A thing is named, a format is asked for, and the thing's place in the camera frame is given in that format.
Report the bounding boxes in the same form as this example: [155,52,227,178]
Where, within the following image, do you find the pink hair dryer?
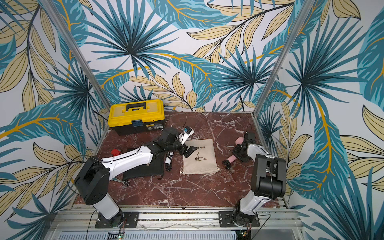
[222,137,248,170]

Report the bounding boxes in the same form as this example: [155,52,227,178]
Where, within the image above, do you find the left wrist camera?
[179,126,194,144]

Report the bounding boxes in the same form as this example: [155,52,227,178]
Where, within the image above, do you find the aluminium front rail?
[45,205,308,240]

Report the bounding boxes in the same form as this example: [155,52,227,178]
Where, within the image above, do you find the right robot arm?
[233,132,287,225]

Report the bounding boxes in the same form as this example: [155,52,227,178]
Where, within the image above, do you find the yellow black toolbox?
[108,99,165,136]

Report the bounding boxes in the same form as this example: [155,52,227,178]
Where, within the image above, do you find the white hair dryer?
[165,152,174,172]

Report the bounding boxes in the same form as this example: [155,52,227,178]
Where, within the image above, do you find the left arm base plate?
[95,211,139,229]

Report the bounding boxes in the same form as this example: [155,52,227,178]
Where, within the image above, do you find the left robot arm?
[74,126,197,220]

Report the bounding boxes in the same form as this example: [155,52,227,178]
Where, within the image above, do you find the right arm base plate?
[218,211,260,228]

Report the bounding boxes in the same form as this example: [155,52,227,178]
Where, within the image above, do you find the beige drawstring bag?
[181,139,219,175]

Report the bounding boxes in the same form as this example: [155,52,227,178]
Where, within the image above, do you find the black drawstring bag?
[123,154,165,181]

